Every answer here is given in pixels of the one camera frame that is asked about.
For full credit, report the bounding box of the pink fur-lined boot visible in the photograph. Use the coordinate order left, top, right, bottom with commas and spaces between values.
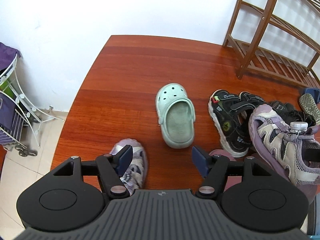
208, 149, 316, 205

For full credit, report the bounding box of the purple striped bag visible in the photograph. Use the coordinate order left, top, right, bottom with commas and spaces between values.
0, 92, 27, 147

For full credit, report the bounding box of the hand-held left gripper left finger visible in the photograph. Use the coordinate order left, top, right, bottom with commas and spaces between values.
51, 144, 134, 197

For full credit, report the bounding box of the brown wooden shoe rack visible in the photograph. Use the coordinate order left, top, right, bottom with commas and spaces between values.
222, 0, 320, 98

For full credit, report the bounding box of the purple mesh sandal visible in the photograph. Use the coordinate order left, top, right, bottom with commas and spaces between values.
249, 104, 320, 188
110, 139, 148, 197

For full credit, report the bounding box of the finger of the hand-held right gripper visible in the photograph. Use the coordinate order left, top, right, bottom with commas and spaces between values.
304, 143, 320, 162

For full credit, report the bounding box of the green item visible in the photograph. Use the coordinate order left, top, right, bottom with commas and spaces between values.
0, 78, 13, 93

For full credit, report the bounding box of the black white-soled sport sandal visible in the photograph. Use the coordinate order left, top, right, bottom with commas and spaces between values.
208, 89, 267, 158

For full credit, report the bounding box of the black leather ankle boot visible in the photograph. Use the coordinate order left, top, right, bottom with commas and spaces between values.
269, 101, 317, 128

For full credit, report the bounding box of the purple cloth bag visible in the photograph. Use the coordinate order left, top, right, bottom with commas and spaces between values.
0, 42, 22, 77

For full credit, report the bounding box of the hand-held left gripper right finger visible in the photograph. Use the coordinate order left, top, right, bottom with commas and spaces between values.
191, 146, 272, 197

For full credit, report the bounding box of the mint green clog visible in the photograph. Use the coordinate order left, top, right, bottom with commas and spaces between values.
156, 83, 196, 149
298, 93, 320, 125

